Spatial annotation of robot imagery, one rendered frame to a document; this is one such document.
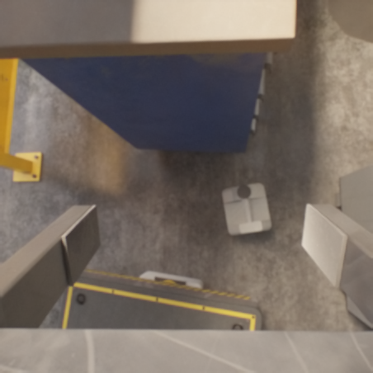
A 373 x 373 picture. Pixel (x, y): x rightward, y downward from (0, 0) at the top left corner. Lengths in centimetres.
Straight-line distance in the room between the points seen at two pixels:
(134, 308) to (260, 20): 91
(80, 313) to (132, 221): 46
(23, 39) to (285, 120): 111
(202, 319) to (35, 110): 134
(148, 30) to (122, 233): 108
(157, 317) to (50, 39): 85
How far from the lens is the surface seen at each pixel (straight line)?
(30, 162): 163
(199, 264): 129
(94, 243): 17
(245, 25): 40
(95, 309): 110
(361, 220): 112
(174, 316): 101
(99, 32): 44
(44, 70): 68
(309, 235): 17
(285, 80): 145
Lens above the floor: 126
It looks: 78 degrees down
